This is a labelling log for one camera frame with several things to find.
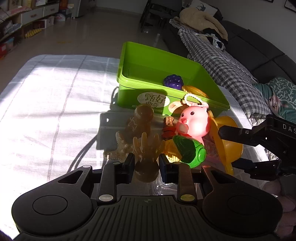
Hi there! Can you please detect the dark grey sofa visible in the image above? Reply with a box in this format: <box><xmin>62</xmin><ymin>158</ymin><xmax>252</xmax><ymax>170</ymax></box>
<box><xmin>159</xmin><ymin>19</ymin><xmax>296</xmax><ymax>86</ymax></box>

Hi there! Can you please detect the clear contact lens case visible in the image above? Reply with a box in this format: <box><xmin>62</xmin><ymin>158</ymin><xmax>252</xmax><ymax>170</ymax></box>
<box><xmin>151</xmin><ymin>176</ymin><xmax>177</xmax><ymax>197</ymax></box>

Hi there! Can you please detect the dark chair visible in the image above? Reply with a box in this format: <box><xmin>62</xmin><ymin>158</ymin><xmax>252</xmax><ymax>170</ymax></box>
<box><xmin>139</xmin><ymin>0</ymin><xmax>182</xmax><ymax>33</ymax></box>

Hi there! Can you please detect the green plastic bin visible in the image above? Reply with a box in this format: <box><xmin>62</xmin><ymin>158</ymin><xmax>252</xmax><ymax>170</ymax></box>
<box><xmin>117</xmin><ymin>42</ymin><xmax>230</xmax><ymax>116</ymax></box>

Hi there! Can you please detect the tan octopus toy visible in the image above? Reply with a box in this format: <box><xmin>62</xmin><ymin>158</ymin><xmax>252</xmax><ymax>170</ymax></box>
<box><xmin>133</xmin><ymin>132</ymin><xmax>165</xmax><ymax>183</ymax></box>

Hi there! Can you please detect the checkered sofa blanket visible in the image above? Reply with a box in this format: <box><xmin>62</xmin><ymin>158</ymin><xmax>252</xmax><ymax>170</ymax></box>
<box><xmin>170</xmin><ymin>19</ymin><xmax>271</xmax><ymax>118</ymax></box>

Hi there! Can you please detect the yellow corn toy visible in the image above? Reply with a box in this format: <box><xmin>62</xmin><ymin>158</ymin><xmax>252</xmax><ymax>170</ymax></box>
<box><xmin>163</xmin><ymin>139</ymin><xmax>183</xmax><ymax>163</ymax></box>

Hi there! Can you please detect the pink card pack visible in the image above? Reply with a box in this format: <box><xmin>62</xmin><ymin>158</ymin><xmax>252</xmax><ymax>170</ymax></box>
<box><xmin>203</xmin><ymin>138</ymin><xmax>220</xmax><ymax>161</ymax></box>

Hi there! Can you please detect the beige starfish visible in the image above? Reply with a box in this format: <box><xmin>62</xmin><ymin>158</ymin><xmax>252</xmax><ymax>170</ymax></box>
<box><xmin>103</xmin><ymin>131</ymin><xmax>133</xmax><ymax>162</ymax></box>

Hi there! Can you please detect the purple grape toy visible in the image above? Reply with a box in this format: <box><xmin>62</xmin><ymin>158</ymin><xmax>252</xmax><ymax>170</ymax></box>
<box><xmin>163</xmin><ymin>74</ymin><xmax>184</xmax><ymax>90</ymax></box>

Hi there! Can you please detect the green corn husk toy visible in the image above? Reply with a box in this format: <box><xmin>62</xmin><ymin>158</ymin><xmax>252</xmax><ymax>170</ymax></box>
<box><xmin>173</xmin><ymin>136</ymin><xmax>207</xmax><ymax>168</ymax></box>

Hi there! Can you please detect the orange toy pot lid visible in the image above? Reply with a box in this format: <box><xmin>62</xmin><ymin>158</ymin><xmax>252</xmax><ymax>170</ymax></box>
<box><xmin>181</xmin><ymin>85</ymin><xmax>209</xmax><ymax>98</ymax></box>

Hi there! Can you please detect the yellow toy pot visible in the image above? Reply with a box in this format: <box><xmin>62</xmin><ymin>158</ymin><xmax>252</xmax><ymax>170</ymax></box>
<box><xmin>208</xmin><ymin>110</ymin><xmax>243</xmax><ymax>175</ymax></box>

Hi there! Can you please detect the beige plush blanket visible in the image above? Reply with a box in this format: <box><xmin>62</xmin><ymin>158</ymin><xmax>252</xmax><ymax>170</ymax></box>
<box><xmin>179</xmin><ymin>8</ymin><xmax>228</xmax><ymax>41</ymax></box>

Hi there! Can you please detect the white drawer cabinet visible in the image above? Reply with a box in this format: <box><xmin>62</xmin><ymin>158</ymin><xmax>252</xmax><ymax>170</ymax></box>
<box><xmin>1</xmin><ymin>1</ymin><xmax>60</xmax><ymax>43</ymax></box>

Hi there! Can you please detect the grey checkered tablecloth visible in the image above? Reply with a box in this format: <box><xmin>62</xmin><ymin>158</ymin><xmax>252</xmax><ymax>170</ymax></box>
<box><xmin>0</xmin><ymin>54</ymin><xmax>278</xmax><ymax>232</ymax></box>

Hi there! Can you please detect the pink pig toy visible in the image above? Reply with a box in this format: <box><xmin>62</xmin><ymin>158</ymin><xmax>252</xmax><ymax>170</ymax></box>
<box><xmin>176</xmin><ymin>93</ymin><xmax>210</xmax><ymax>144</ymax></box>

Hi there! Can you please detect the right human hand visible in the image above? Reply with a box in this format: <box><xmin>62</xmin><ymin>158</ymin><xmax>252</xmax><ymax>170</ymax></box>
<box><xmin>262</xmin><ymin>180</ymin><xmax>295</xmax><ymax>239</ymax></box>

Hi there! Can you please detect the teal patterned pillow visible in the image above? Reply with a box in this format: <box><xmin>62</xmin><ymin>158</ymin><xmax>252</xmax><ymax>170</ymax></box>
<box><xmin>253</xmin><ymin>77</ymin><xmax>296</xmax><ymax>123</ymax></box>

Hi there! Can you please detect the brown octopus toy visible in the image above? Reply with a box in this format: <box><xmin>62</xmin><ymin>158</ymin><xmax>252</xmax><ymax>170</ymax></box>
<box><xmin>124</xmin><ymin>104</ymin><xmax>154</xmax><ymax>148</ymax></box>

